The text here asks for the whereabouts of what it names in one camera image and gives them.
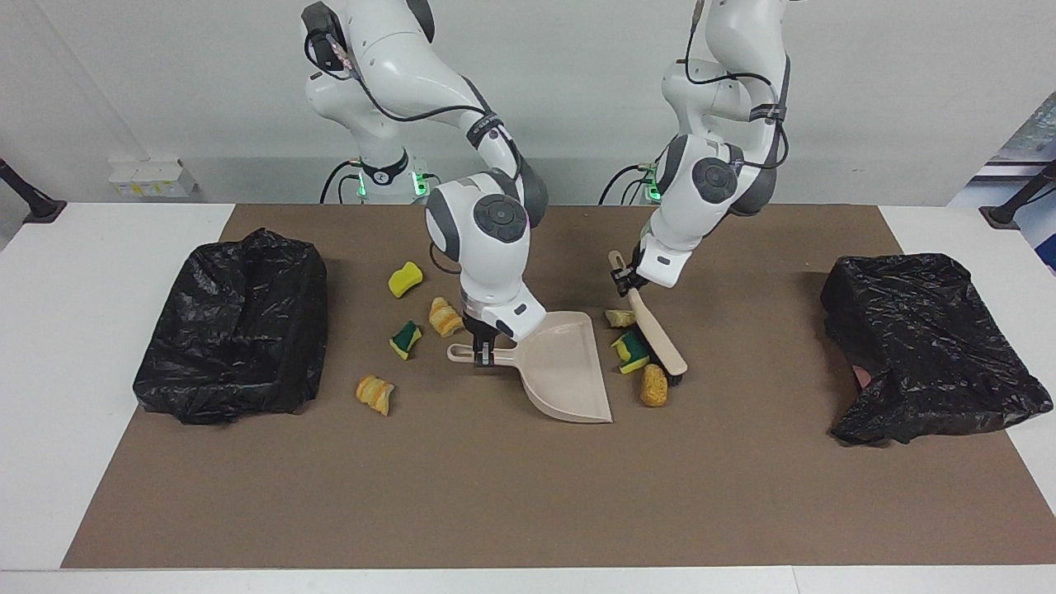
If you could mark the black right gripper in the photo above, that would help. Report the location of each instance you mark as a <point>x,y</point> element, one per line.
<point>478,323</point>

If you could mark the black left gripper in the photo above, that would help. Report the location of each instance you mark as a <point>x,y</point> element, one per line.
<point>641,276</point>

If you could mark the pale pastry piece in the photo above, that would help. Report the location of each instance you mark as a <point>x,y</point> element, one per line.
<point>619,318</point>

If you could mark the striped orange croissant piece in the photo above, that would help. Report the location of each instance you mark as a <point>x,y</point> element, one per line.
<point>445,318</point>
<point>375,395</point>

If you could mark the beige hand brush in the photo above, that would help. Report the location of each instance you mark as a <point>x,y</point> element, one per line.
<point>660,334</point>

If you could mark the yellow green sponge piece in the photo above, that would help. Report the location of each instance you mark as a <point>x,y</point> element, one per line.
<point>405,341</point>
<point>633,352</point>

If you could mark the beige plastic dustpan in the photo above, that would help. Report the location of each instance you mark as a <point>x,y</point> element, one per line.
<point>565,371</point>

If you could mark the golden brown bread roll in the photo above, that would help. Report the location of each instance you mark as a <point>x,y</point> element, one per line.
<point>654,386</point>

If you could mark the plain yellow sponge piece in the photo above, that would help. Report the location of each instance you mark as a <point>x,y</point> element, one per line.
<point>405,280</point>

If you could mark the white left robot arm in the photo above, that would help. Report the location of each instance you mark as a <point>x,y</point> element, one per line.
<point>701,198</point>

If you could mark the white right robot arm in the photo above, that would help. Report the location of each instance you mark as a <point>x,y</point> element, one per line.
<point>487,239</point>

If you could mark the black bag lined bin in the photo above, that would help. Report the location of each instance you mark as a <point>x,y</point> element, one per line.
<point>932,346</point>
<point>223,330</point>

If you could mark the brown paper table mat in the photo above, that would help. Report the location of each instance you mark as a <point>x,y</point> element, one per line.
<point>528,495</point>

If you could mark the white box on table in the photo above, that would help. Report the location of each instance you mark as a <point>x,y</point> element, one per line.
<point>153,177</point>

